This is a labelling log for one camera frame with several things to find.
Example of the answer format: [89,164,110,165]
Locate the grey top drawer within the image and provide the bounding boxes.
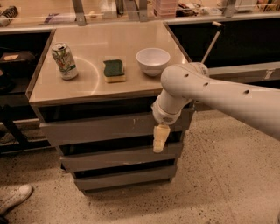
[39,107,196,147]

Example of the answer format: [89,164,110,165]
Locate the metal bracket middle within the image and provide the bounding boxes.
[123,0,148,22]

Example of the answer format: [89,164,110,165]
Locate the green yellow sponge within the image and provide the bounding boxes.
[103,59,126,83]

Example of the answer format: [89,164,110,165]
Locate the metal bracket left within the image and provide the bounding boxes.
[72,0,87,26]

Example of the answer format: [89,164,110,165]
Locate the grey metal rail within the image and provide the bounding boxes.
[209,62,280,83]

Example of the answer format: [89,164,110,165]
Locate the white sneaker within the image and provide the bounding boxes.
[0,184,33,215]

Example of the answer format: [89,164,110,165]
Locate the pink box stack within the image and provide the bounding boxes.
[152,0,178,18]

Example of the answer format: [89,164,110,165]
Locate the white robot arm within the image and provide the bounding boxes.
[151,62,280,153]

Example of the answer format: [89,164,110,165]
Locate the printed soda can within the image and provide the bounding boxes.
[51,43,78,80]

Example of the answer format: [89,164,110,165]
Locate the metal bracket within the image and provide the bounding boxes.
[123,0,148,22]
[72,0,87,26]

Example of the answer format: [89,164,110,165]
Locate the white bowl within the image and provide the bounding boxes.
[136,48,171,77]

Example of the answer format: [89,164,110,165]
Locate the grey drawer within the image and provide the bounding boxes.
[74,165,177,191]
[39,107,196,147]
[60,142,183,172]

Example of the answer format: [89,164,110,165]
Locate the grey bottom drawer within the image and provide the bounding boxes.
[74,165,177,191]

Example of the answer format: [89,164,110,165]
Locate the black chair frame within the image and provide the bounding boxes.
[0,105,28,148]

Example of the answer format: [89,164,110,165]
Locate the grey middle drawer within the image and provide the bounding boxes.
[60,142,183,172]

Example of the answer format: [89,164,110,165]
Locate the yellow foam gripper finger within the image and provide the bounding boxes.
[153,124,171,153]

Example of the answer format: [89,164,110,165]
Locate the grey drawer cabinet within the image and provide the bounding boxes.
[29,22,193,194]

